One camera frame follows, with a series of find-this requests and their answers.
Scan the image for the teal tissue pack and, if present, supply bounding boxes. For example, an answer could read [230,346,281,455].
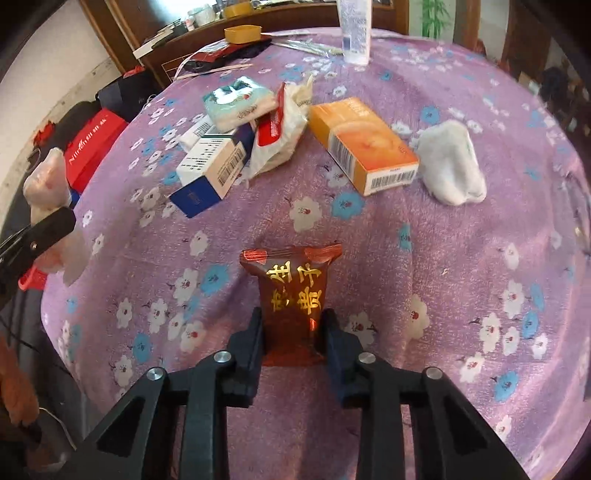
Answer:
[202,76,277,133]

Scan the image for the wooden sideboard cabinet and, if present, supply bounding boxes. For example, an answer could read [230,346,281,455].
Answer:
[133,0,410,89]

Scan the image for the dark red wallet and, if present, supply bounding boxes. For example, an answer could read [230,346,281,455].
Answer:
[178,37,271,73]

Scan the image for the dark red snack packet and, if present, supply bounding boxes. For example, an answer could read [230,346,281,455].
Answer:
[239,243,342,367]

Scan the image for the red gift box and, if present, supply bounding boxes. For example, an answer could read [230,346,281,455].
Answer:
[64,108,128,194]

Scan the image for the blue white medicine box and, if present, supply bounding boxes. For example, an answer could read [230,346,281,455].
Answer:
[168,116,256,218]

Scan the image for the red white tissue pack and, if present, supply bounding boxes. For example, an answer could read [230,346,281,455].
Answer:
[239,75,314,181]

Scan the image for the orange cardboard box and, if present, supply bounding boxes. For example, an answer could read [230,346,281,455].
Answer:
[308,97,419,197]

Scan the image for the black leather sofa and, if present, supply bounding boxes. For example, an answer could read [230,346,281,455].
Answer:
[1,70,161,224]

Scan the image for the purple floral tablecloth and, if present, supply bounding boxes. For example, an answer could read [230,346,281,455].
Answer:
[41,34,590,479]

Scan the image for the yellow small box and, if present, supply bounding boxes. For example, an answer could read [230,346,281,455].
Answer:
[224,25,262,45]

